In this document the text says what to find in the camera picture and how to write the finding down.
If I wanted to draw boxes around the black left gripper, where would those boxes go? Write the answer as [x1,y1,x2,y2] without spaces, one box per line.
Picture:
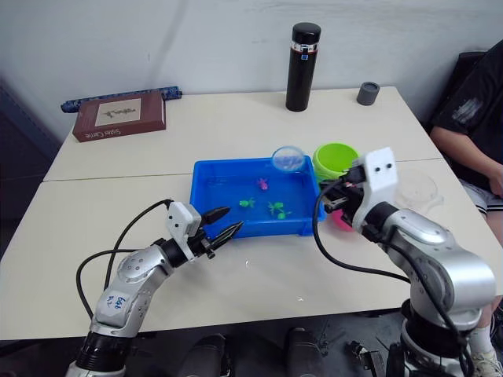
[186,206,246,260]

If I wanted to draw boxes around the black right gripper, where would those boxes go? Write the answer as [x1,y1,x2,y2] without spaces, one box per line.
[325,167,369,225]

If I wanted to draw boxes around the pink plastic bucket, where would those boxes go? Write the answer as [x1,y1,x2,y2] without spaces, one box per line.
[329,209,358,233]

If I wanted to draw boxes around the blue plastic tub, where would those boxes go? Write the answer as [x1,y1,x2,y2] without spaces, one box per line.
[189,156,328,240]

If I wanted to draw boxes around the green plastic bucket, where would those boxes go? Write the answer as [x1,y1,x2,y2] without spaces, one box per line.
[311,141,361,185]

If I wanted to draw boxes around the clear plastic cup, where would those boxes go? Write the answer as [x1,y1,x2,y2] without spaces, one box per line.
[394,168,446,210]

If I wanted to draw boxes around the small round blue fish net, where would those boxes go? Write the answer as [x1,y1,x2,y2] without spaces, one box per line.
[270,145,306,174]

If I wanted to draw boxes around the small grey cup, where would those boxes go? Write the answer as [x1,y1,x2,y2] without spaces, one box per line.
[356,81,380,107]

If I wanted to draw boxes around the person's patterned shorts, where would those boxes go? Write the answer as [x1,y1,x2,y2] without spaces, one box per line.
[457,178,503,215]

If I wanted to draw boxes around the dark rounded shape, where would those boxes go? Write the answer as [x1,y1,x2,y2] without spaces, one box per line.
[178,333,233,377]
[283,326,328,377]

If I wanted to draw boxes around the tall black thermos bottle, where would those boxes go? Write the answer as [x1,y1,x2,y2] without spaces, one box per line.
[285,22,323,113]

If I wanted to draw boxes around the brown book box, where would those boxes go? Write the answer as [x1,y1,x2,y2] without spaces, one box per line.
[71,91,167,144]

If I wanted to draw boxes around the person's black shirt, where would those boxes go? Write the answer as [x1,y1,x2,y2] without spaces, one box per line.
[430,38,503,166]

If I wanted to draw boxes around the black device under table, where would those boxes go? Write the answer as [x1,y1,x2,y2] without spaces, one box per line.
[344,339,398,377]

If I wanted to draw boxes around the blue patterned folded umbrella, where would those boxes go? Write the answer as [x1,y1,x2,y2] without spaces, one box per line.
[60,82,183,114]

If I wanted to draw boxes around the person's bare leg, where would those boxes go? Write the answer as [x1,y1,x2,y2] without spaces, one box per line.
[467,210,503,357]

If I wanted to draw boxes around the person's white shoe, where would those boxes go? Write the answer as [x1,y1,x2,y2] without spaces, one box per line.
[470,350,503,377]

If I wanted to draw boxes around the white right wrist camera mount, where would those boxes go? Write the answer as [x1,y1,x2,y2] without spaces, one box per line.
[351,146,398,231]

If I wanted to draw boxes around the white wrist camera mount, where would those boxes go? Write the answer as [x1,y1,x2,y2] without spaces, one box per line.
[351,146,398,231]
[164,201,204,262]

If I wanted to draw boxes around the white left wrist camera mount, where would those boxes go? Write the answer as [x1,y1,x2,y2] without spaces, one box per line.
[164,201,204,262]

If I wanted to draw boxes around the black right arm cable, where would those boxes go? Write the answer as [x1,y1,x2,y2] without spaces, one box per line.
[313,177,475,377]

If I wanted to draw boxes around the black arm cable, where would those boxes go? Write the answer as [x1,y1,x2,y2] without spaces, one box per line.
[75,199,174,320]
[313,177,475,377]

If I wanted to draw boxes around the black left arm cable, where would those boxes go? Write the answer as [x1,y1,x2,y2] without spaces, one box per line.
[75,199,174,320]

